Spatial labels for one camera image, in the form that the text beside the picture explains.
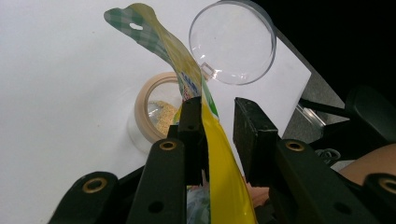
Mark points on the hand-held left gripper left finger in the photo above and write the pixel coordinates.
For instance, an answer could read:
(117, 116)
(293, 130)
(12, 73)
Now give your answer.
(194, 140)

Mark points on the yellow and green spout pouch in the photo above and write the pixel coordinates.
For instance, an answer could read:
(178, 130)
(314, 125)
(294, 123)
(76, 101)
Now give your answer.
(227, 174)

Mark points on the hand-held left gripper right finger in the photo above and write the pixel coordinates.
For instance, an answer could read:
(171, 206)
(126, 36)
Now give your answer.
(255, 140)

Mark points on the black rounded object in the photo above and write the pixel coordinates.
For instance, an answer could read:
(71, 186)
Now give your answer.
(373, 115)

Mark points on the metal floor rail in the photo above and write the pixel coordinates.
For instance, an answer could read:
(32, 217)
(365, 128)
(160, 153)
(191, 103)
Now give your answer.
(311, 116)

